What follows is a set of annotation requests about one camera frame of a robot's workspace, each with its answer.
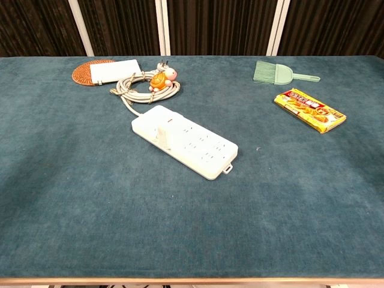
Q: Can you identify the white power strip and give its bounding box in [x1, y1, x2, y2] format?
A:
[131, 104, 239, 181]

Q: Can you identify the white plug adapter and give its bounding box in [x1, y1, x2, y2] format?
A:
[152, 124, 174, 151]

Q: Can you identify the teal table cloth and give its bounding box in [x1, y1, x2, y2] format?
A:
[0, 55, 384, 279]

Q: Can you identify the orange turtle toy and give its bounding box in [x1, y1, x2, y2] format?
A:
[149, 67, 179, 92]

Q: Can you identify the green hand brush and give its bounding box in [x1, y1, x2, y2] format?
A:
[253, 60, 321, 85]

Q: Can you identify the flat white box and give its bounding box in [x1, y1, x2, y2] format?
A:
[89, 59, 143, 85]

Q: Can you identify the yellow snack packet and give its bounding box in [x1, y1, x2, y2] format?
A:
[274, 88, 347, 134]

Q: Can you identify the round woven rattan coaster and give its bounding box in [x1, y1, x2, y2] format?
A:
[71, 59, 116, 87]

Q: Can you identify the coiled white power cable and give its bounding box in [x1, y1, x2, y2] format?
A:
[109, 59, 181, 117]

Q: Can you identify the white frame post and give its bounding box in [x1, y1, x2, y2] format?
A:
[67, 0, 95, 57]
[154, 0, 171, 56]
[266, 0, 292, 56]

